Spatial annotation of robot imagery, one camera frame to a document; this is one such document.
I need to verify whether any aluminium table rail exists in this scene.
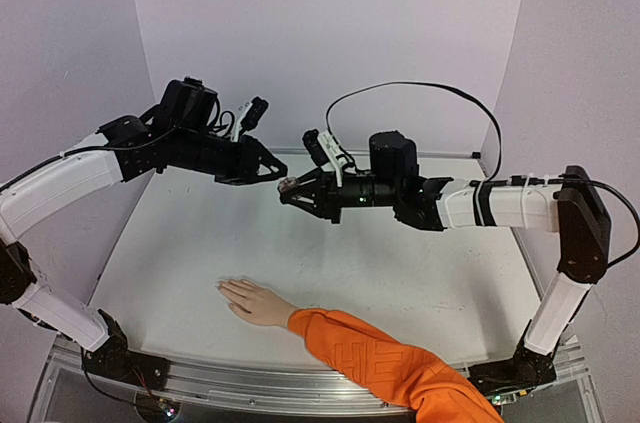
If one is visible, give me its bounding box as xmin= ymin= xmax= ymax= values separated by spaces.
xmin=268 ymin=146 xmax=482 ymax=160

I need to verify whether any front aluminium frame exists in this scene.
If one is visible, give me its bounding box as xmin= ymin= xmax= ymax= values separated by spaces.
xmin=29 ymin=337 xmax=601 ymax=423

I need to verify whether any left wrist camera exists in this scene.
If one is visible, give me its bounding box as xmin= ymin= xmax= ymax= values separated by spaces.
xmin=231 ymin=97 xmax=269 ymax=142

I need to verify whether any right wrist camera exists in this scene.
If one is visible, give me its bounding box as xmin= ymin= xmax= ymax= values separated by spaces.
xmin=302 ymin=129 xmax=355 ymax=188

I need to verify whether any nail polish bottle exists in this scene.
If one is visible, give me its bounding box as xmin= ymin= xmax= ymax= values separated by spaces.
xmin=278 ymin=177 xmax=299 ymax=194

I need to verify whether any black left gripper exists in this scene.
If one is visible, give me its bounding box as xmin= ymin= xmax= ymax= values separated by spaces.
xmin=172 ymin=126 xmax=291 ymax=186

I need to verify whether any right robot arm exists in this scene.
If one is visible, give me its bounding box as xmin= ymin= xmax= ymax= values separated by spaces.
xmin=278 ymin=130 xmax=611 ymax=356

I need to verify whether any mannequin hand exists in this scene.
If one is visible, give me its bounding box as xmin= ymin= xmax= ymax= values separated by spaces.
xmin=217 ymin=279 xmax=298 ymax=329

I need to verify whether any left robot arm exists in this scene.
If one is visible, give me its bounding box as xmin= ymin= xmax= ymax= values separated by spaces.
xmin=1 ymin=77 xmax=287 ymax=380

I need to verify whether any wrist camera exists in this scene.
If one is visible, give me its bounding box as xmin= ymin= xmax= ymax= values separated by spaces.
xmin=231 ymin=97 xmax=269 ymax=142
xmin=302 ymin=129 xmax=355 ymax=188

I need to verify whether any orange sleeve forearm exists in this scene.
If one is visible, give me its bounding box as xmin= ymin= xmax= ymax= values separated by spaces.
xmin=288 ymin=309 xmax=502 ymax=422

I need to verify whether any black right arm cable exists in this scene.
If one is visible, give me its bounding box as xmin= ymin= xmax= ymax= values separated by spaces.
xmin=324 ymin=81 xmax=503 ymax=182

